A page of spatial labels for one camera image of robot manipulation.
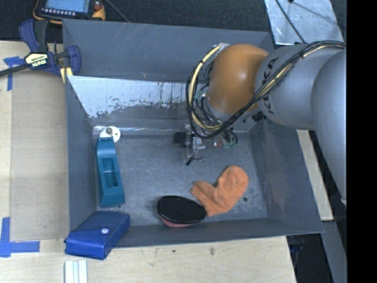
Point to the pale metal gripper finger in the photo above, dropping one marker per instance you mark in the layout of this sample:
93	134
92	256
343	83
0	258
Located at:
198	145

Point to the orange cloth mitten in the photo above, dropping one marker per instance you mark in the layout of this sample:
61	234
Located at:
226	190

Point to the black oval pink-backed disc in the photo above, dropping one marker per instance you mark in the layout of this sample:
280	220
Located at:
181	209

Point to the white disc with grey knob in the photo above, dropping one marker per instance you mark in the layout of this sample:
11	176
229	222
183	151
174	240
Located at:
115	134

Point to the grey metal bin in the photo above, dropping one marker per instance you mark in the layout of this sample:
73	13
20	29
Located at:
165	55

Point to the teal blue slotted block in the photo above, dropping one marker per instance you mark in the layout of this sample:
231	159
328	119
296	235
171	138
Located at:
109	187

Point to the blue pouch with white snap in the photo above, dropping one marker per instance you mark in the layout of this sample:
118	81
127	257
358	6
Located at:
94	234

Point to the black cylinder on white bracket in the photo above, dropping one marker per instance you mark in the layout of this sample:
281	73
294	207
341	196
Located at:
179	138

